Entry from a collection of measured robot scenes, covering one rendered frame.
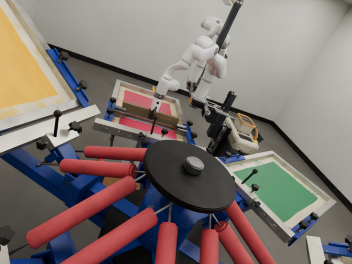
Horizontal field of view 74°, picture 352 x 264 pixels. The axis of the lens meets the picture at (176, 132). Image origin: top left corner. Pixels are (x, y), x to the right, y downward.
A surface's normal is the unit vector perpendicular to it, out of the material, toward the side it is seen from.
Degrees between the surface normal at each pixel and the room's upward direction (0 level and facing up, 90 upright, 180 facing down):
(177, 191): 0
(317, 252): 32
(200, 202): 0
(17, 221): 0
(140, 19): 90
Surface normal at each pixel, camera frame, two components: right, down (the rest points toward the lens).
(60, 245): 0.37, -0.81
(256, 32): 0.11, 0.53
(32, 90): 0.77, -0.43
